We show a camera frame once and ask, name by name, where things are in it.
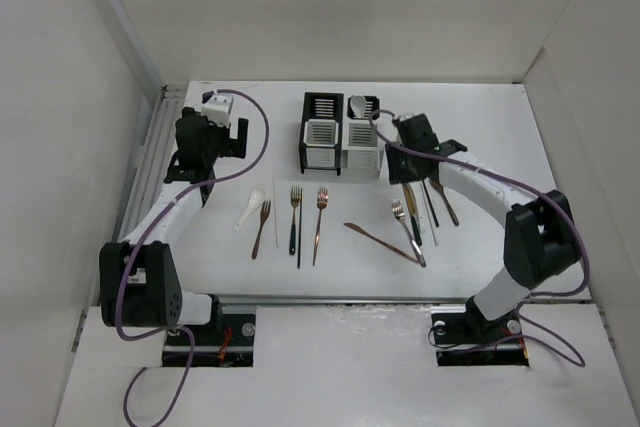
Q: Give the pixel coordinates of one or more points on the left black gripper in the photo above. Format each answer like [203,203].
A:
[232,147]

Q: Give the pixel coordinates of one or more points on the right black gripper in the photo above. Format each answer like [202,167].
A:
[395,172]

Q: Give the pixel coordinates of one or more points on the brown wooden spoon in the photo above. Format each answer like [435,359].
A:
[449,208]

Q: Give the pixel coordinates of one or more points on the large white ceramic spoon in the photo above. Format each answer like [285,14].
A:
[358,105]

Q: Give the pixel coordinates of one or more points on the silver fork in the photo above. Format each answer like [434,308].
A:
[399,215]

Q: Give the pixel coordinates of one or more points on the small white ceramic spoon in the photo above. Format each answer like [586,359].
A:
[255,200]

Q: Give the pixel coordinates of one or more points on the small copper fork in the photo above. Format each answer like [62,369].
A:
[264,215]

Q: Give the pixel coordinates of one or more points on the rose gold fork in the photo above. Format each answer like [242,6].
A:
[321,204]

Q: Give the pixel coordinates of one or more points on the gold fork green handle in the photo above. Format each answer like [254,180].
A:
[295,200]

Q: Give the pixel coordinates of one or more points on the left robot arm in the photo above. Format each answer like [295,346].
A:
[139,284]

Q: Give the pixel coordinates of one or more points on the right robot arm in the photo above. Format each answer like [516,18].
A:
[540,238]

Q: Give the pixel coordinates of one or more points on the white utensil rack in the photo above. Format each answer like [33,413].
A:
[362,151]

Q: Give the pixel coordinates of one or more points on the right black chopstick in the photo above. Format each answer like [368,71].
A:
[430,205]

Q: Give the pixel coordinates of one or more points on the black chopstick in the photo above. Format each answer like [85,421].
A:
[430,205]
[299,238]

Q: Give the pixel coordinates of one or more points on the black utensil rack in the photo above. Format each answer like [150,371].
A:
[321,129]

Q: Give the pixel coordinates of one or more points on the rose gold knife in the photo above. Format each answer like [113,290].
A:
[354,227]

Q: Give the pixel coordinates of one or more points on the right white chopstick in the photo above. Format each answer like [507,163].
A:
[430,220]

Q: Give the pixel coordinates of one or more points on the white chopstick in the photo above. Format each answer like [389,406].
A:
[274,209]
[430,220]

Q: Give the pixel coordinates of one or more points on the left black chopstick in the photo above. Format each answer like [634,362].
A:
[299,238]

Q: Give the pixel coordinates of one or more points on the left white chopstick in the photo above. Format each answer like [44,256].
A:
[274,209]

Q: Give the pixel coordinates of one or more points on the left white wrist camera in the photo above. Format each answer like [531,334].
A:
[217,108]

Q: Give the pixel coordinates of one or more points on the gold knife green handle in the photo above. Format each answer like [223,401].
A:
[411,204]

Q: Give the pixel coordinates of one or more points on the aluminium rail left side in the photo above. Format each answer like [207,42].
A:
[149,159]

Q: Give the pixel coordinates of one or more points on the aluminium rail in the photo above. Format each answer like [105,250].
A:
[281,300]
[149,159]

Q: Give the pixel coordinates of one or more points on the aluminium rail front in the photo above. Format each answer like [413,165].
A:
[281,300]

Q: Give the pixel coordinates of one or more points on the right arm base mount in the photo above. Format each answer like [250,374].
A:
[459,343]

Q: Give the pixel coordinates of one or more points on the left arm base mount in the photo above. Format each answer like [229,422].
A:
[227,340]

